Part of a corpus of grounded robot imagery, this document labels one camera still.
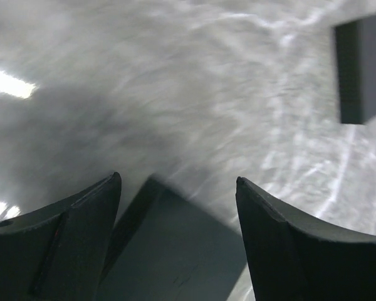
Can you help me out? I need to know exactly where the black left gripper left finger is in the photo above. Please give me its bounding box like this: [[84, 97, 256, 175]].
[[0, 172, 122, 300]]

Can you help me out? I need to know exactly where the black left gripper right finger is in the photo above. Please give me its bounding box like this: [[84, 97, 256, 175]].
[[236, 177, 376, 301]]

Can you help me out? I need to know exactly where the black network switch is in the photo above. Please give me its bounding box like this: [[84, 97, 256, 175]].
[[97, 176, 246, 300]]

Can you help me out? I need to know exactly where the dark network switch far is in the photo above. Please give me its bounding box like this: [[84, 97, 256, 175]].
[[333, 14, 376, 125]]

